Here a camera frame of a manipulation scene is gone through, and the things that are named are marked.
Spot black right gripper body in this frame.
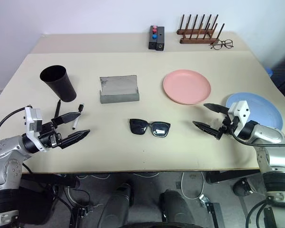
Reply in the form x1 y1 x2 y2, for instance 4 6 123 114
216 113 239 141

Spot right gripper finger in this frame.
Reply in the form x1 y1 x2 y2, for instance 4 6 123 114
203 103 229 114
192 121 220 137

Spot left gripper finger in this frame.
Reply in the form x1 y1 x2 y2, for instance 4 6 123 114
53 112 82 125
60 129 92 150

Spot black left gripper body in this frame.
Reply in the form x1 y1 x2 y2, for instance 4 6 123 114
39 118 63 149

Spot white marker with black cap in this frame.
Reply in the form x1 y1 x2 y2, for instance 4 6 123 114
72 103 85 130

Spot black pen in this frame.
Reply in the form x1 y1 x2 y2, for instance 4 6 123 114
54 99 62 118

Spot grey glasses case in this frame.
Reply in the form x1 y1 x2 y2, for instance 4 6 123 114
98 75 140 105

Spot black sunglasses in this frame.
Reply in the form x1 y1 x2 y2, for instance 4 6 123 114
129 118 171 138

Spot black plastic cup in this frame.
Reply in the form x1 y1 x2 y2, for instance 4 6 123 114
39 65 77 103

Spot pink plate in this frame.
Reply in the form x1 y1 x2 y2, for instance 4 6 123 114
163 69 211 105

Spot blue plate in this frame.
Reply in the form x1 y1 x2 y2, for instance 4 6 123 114
225 92 283 131

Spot wooden peg rack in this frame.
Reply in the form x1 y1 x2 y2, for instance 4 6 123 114
176 14 226 45

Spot dark rounded shape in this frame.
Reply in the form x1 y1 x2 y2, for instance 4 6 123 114
97 182 135 228
158 189 197 228

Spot plain black box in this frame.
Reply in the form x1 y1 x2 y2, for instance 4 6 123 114
156 26 166 52

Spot black box with coloured buttons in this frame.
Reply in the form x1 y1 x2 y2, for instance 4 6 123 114
148 25 158 50

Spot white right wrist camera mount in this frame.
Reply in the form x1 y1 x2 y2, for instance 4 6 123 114
228 100 250 137

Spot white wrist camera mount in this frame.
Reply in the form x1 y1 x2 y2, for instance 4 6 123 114
228 100 250 137
24 106 48 152

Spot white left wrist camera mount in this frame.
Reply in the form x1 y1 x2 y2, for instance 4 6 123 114
24 106 48 152

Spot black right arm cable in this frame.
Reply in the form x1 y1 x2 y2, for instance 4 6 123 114
229 132 285 147

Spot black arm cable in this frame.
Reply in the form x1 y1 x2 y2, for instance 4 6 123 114
229 132 285 147
0 106 27 143

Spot black table frame bar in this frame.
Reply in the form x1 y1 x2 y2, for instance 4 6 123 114
205 170 262 185
20 174 80 190

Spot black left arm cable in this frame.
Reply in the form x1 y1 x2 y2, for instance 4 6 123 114
0 106 27 143

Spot brown frame eyeglasses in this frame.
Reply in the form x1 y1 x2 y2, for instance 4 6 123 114
210 39 235 50

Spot white cable under table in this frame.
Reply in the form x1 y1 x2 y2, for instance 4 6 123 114
180 171 205 199

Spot black plate with metal bracket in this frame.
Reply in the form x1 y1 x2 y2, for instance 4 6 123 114
198 194 223 228

